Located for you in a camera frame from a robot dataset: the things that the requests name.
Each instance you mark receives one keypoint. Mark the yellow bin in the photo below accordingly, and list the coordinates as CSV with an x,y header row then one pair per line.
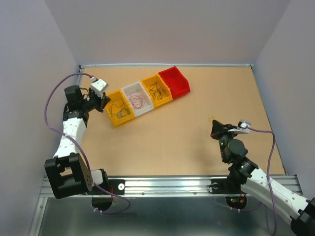
x,y
158,91
118,109

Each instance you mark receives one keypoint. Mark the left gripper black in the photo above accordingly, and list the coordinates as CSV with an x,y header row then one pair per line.
x,y
103,102

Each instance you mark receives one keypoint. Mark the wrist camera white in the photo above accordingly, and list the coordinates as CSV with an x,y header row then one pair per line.
x,y
243,127
98,86

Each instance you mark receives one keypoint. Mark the aluminium rail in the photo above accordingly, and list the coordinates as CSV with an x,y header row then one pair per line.
x,y
175,186
71,135

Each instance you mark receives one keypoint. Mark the red bin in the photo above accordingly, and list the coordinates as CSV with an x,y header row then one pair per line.
x,y
176,82

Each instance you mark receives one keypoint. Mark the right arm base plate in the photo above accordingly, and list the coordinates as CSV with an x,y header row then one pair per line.
x,y
223,186

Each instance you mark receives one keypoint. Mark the white bin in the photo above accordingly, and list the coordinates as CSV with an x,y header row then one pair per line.
x,y
138,98

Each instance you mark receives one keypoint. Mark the white back edge strip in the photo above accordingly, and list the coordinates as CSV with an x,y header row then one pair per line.
x,y
166,65

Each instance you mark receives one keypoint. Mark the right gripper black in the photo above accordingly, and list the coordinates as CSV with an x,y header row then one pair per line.
x,y
218,129

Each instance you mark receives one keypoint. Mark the aluminium front rail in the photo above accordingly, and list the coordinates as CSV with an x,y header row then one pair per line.
x,y
175,186

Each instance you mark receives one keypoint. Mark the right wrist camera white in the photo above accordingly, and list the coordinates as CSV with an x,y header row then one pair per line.
x,y
243,127

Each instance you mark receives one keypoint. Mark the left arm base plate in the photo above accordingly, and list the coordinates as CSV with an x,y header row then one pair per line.
x,y
116,186

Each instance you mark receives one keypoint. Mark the yellow bin near left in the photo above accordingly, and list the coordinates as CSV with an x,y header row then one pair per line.
x,y
118,109

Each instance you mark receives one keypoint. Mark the aluminium left side rail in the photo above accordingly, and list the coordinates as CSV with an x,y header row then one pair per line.
x,y
71,135

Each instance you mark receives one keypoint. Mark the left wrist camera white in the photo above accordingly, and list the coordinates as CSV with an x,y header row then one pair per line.
x,y
98,86

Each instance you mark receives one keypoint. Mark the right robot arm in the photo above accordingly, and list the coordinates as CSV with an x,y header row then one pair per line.
x,y
246,177

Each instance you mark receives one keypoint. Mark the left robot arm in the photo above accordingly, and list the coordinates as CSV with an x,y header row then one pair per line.
x,y
67,171

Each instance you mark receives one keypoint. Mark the yellow bin middle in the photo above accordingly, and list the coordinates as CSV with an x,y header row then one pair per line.
x,y
158,91

